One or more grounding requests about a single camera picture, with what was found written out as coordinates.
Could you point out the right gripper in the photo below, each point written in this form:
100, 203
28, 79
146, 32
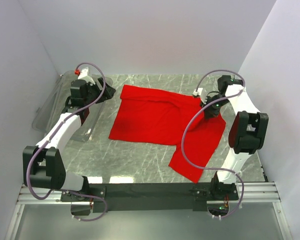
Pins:
210, 113

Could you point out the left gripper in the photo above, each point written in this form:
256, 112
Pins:
109, 93

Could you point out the red t shirt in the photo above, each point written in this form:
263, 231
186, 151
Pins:
148, 115

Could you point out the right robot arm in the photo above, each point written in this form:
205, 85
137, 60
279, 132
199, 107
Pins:
248, 131

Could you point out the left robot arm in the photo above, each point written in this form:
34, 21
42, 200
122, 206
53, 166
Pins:
43, 166

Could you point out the clear plastic bin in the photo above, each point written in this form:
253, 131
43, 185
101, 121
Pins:
48, 115

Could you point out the black base beam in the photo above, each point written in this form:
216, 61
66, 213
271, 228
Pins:
153, 196

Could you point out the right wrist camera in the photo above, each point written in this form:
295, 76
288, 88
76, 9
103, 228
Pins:
197, 92

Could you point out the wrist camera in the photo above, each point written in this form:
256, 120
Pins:
85, 75
197, 92

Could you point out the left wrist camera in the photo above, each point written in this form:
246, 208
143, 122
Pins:
85, 75

